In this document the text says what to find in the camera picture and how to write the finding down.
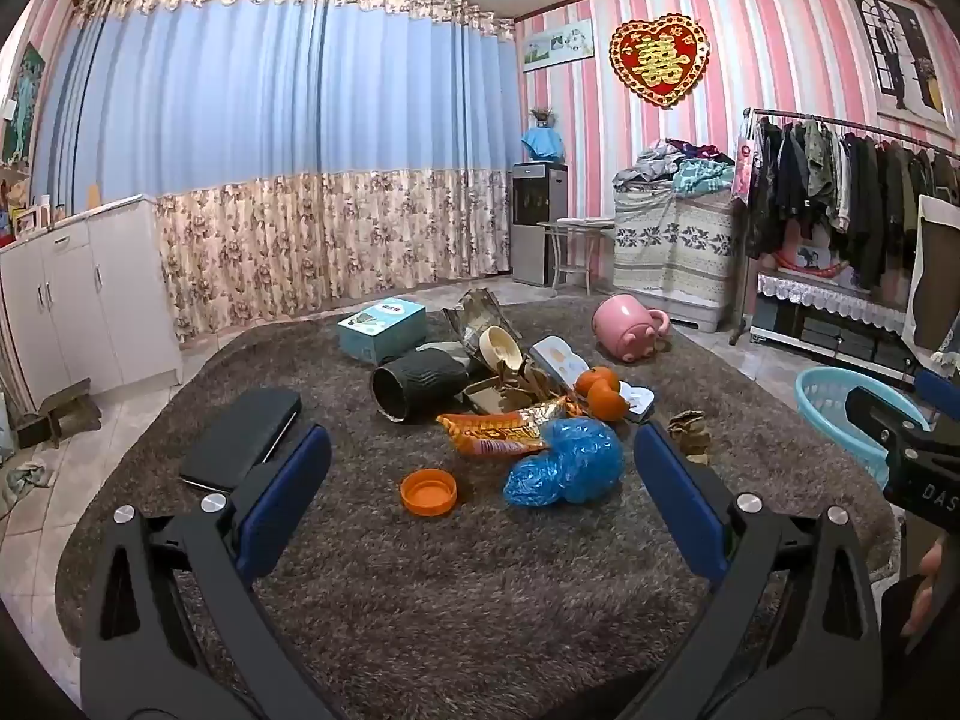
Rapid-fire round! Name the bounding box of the light blue plastic basket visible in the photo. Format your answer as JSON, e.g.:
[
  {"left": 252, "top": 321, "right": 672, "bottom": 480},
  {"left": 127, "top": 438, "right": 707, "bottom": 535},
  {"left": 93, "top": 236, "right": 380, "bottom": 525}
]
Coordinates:
[{"left": 795, "top": 367, "right": 931, "bottom": 488}]

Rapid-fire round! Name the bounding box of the orange fruit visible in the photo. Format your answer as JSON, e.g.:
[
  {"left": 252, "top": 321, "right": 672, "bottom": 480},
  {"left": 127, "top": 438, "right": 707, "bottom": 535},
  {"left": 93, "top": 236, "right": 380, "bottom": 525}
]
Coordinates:
[
  {"left": 574, "top": 366, "right": 622, "bottom": 397},
  {"left": 587, "top": 382, "right": 629, "bottom": 422}
]

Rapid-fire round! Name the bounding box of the framed wall poster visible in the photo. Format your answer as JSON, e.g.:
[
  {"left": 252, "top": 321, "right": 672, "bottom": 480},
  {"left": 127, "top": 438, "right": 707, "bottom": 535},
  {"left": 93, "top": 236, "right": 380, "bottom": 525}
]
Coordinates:
[{"left": 851, "top": 0, "right": 950, "bottom": 121}]

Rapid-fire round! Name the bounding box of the brown cardboard tray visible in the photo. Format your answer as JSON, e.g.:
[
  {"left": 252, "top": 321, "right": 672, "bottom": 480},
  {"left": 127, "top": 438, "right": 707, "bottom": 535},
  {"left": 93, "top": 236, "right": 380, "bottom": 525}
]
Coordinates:
[{"left": 463, "top": 375, "right": 526, "bottom": 415}]

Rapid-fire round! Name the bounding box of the brown shaggy rug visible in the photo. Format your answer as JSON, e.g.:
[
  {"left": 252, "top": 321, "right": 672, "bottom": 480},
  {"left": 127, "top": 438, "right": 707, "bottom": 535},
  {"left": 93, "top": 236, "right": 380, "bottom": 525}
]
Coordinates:
[{"left": 56, "top": 292, "right": 901, "bottom": 720}]

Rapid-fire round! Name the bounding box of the patterned cloth covered cabinet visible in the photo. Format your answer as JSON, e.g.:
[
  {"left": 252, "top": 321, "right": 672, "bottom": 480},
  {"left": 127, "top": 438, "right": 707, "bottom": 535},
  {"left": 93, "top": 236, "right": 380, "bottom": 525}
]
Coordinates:
[{"left": 611, "top": 187, "right": 740, "bottom": 331}]

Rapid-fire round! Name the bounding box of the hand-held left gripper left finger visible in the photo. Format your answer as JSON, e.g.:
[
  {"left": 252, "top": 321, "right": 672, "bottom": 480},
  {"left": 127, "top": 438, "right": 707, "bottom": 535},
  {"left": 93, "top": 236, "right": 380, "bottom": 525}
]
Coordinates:
[{"left": 79, "top": 424, "right": 335, "bottom": 720}]

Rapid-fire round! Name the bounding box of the low glass cabinet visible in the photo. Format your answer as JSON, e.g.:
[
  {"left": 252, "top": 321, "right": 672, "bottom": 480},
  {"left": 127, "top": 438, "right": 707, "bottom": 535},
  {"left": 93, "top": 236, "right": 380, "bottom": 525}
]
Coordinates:
[{"left": 750, "top": 292, "right": 922, "bottom": 374}]

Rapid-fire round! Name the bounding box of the blue cloth cover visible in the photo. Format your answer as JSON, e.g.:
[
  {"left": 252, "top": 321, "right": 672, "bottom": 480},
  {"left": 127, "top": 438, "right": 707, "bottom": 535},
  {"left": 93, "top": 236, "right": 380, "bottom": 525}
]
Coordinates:
[{"left": 521, "top": 127, "right": 567, "bottom": 164}]

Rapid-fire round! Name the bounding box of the shiny foil bag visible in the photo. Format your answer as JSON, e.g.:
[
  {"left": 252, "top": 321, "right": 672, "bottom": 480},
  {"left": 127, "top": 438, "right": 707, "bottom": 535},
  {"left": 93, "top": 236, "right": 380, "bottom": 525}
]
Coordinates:
[{"left": 442, "top": 289, "right": 522, "bottom": 361}]

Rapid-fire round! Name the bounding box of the beige bowl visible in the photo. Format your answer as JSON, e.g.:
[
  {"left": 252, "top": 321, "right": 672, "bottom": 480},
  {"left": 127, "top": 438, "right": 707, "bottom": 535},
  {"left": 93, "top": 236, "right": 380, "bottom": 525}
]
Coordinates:
[{"left": 478, "top": 325, "right": 524, "bottom": 374}]

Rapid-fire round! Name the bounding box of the small white packet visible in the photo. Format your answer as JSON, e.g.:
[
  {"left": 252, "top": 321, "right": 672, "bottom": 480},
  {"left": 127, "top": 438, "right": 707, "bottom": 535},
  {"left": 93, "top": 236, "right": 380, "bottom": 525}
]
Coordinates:
[{"left": 619, "top": 382, "right": 655, "bottom": 422}]

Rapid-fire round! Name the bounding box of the brown paper scrap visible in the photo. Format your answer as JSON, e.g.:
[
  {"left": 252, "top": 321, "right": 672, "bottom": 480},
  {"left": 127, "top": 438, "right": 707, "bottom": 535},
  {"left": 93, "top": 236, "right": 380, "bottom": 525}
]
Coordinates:
[{"left": 495, "top": 364, "right": 565, "bottom": 410}]

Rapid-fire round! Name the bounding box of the blue and white tissue box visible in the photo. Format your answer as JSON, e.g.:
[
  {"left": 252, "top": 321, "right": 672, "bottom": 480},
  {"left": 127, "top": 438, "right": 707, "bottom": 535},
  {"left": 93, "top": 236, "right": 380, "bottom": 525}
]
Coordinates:
[{"left": 336, "top": 298, "right": 427, "bottom": 365}]

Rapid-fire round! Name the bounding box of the row of hanging clothes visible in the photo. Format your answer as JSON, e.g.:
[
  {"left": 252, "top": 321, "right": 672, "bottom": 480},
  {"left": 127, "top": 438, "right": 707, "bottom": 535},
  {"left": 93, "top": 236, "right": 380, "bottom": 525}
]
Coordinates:
[{"left": 746, "top": 116, "right": 960, "bottom": 293}]

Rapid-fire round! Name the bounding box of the dark ribbed cup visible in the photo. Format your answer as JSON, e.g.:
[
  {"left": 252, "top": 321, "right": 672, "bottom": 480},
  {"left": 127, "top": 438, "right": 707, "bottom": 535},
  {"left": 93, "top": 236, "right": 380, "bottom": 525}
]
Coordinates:
[{"left": 369, "top": 351, "right": 470, "bottom": 425}]

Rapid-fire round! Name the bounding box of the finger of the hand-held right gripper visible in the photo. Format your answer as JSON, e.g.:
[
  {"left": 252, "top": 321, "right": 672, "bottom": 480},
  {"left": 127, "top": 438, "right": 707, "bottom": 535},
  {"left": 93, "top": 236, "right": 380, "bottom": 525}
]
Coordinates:
[
  {"left": 845, "top": 385, "right": 935, "bottom": 455},
  {"left": 915, "top": 369, "right": 960, "bottom": 413}
]

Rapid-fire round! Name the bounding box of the pile of folded clothes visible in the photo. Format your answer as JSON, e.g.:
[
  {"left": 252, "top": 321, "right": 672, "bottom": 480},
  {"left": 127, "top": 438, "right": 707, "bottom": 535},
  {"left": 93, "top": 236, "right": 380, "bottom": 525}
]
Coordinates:
[{"left": 611, "top": 137, "right": 736, "bottom": 196}]

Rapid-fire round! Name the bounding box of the white cabinet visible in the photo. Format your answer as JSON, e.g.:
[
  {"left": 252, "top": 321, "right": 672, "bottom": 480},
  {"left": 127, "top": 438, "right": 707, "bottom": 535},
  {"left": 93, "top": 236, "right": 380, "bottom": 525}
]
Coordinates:
[{"left": 0, "top": 195, "right": 185, "bottom": 410}]

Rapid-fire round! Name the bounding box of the person's right hand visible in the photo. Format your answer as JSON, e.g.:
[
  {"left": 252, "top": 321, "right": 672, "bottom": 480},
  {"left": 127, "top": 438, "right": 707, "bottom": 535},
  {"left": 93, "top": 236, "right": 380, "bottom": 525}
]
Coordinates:
[{"left": 902, "top": 540, "right": 952, "bottom": 637}]

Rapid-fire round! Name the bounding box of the pink printed box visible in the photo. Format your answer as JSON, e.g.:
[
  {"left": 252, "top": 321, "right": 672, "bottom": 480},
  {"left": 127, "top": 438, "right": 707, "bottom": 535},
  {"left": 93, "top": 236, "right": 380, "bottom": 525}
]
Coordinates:
[{"left": 776, "top": 240, "right": 856, "bottom": 278}]

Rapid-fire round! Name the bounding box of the metal clothes rack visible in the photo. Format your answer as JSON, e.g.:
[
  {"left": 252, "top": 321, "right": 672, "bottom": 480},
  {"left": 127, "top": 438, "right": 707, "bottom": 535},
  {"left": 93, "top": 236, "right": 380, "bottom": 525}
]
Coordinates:
[{"left": 731, "top": 109, "right": 960, "bottom": 346}]

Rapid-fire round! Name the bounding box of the pink mug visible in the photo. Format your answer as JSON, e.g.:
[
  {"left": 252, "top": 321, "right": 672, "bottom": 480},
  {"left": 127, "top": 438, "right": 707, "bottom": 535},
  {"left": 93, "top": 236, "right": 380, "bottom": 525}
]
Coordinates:
[{"left": 591, "top": 295, "right": 672, "bottom": 365}]

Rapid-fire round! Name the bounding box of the black case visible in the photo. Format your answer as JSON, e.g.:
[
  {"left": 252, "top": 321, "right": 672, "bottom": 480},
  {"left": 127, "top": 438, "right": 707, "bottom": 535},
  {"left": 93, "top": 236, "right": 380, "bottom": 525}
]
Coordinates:
[{"left": 178, "top": 388, "right": 303, "bottom": 494}]

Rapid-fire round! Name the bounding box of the pink hanging bag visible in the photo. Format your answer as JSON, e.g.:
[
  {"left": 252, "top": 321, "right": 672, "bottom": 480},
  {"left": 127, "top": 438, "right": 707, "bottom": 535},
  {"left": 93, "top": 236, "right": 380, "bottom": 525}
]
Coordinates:
[{"left": 731, "top": 131, "right": 758, "bottom": 203}]

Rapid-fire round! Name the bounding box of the white lace cloth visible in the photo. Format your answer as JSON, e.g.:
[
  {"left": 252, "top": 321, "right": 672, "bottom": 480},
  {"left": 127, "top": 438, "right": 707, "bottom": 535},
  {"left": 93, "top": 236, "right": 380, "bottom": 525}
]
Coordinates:
[{"left": 756, "top": 270, "right": 912, "bottom": 314}]

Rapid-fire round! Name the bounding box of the blue plastic bag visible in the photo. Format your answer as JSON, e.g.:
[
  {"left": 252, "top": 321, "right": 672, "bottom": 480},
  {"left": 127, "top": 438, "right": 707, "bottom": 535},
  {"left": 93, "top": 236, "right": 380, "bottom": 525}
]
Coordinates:
[{"left": 502, "top": 416, "right": 625, "bottom": 507}]

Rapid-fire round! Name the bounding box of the red heart wall decoration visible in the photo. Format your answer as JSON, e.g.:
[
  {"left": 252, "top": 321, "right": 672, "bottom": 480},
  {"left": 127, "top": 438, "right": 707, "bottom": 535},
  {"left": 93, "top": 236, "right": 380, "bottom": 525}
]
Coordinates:
[{"left": 607, "top": 13, "right": 710, "bottom": 110}]

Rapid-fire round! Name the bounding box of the crumpled cloth on floor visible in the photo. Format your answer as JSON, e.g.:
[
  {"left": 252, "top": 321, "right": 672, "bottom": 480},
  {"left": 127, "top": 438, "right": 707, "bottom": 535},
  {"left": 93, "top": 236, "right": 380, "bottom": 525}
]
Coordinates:
[{"left": 0, "top": 461, "right": 50, "bottom": 503}]

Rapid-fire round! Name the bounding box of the green wall painting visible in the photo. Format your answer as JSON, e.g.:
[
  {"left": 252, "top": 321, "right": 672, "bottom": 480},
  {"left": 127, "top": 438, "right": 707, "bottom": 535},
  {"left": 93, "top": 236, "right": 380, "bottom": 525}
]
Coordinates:
[{"left": 0, "top": 41, "right": 47, "bottom": 166}]

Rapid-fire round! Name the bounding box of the orange snack wrapper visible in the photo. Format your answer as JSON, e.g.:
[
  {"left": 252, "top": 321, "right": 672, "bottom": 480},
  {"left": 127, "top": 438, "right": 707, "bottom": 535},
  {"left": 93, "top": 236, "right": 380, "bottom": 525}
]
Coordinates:
[{"left": 436, "top": 397, "right": 586, "bottom": 460}]

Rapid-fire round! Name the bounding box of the brown paper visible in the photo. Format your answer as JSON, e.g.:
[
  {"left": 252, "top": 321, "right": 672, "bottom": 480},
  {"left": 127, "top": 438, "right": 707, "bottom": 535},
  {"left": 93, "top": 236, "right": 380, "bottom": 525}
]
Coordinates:
[{"left": 667, "top": 411, "right": 712, "bottom": 457}]

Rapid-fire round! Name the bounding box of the small wooden stool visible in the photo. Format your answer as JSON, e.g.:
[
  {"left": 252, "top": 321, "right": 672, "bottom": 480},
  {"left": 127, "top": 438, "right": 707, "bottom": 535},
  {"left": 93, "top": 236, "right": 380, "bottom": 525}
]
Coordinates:
[{"left": 15, "top": 379, "right": 102, "bottom": 449}]

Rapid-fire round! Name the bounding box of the landscape wall picture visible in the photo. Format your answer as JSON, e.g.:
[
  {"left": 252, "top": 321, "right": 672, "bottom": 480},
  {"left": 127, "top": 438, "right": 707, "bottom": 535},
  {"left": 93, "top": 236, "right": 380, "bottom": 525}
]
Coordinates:
[{"left": 523, "top": 19, "right": 595, "bottom": 74}]

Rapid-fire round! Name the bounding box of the blue floral curtain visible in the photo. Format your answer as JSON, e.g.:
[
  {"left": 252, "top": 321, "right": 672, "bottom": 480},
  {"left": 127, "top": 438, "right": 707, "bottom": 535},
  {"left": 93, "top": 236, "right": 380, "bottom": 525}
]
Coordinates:
[{"left": 34, "top": 0, "right": 526, "bottom": 346}]

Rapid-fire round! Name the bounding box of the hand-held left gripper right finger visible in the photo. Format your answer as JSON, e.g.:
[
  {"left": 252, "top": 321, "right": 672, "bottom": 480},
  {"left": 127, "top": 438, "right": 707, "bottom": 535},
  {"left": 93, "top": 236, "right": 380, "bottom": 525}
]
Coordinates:
[{"left": 634, "top": 420, "right": 886, "bottom": 720}]

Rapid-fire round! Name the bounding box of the grey water dispenser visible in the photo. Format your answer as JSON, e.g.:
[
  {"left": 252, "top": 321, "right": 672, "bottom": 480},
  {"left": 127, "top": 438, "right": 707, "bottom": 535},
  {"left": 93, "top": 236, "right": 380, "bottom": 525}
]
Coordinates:
[{"left": 508, "top": 161, "right": 569, "bottom": 287}]

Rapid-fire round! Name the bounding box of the orange plastic lid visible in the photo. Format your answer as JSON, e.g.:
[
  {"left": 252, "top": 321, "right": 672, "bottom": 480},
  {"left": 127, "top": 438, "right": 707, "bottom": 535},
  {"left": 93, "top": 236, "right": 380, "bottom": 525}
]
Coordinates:
[{"left": 400, "top": 469, "right": 458, "bottom": 515}]

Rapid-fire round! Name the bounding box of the brown cream-edged headboard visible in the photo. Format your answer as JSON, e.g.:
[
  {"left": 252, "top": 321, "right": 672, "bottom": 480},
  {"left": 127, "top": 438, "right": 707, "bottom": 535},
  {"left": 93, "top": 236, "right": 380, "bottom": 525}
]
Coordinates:
[{"left": 904, "top": 195, "right": 960, "bottom": 377}]

